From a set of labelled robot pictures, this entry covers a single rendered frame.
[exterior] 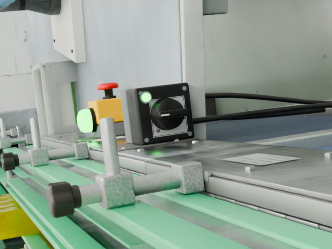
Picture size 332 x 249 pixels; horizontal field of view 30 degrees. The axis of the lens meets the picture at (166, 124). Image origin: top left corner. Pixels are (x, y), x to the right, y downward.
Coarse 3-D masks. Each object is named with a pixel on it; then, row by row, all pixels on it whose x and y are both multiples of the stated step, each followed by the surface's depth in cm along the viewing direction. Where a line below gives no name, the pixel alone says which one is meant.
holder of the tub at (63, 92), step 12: (48, 72) 158; (60, 72) 159; (72, 72) 160; (48, 84) 158; (60, 84) 159; (72, 84) 160; (60, 96) 159; (72, 96) 160; (60, 108) 159; (72, 108) 160; (60, 120) 159; (72, 120) 160; (60, 132) 159
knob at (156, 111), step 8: (160, 104) 83; (168, 104) 83; (176, 104) 84; (152, 112) 84; (160, 112) 82; (168, 112) 82; (176, 112) 82; (184, 112) 83; (152, 120) 84; (160, 120) 83; (168, 120) 83; (176, 120) 84; (160, 128) 85; (168, 128) 84
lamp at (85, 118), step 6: (90, 108) 114; (78, 114) 114; (84, 114) 112; (90, 114) 113; (78, 120) 113; (84, 120) 112; (90, 120) 112; (84, 126) 112; (90, 126) 113; (96, 126) 113; (84, 132) 114
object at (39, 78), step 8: (40, 64) 158; (32, 72) 172; (40, 72) 172; (40, 80) 173; (40, 88) 173; (40, 96) 173; (48, 96) 158; (40, 104) 173; (48, 104) 157; (40, 112) 173; (48, 112) 157; (40, 120) 173; (48, 120) 157; (40, 128) 173; (48, 128) 158
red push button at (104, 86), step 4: (100, 84) 114; (104, 84) 114; (108, 84) 114; (112, 84) 114; (116, 84) 114; (100, 88) 114; (104, 88) 114; (108, 88) 114; (112, 88) 115; (104, 92) 115; (108, 92) 115; (112, 92) 115
